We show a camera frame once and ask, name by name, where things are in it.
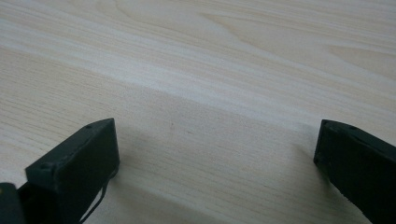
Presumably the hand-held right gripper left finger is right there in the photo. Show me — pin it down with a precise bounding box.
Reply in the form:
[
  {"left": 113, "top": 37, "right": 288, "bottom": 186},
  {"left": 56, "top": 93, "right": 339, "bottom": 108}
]
[{"left": 18, "top": 118, "right": 120, "bottom": 224}]

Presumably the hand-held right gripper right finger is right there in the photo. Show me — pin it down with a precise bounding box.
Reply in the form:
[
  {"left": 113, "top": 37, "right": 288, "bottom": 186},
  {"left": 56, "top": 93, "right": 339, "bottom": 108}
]
[{"left": 313, "top": 119, "right": 396, "bottom": 224}]

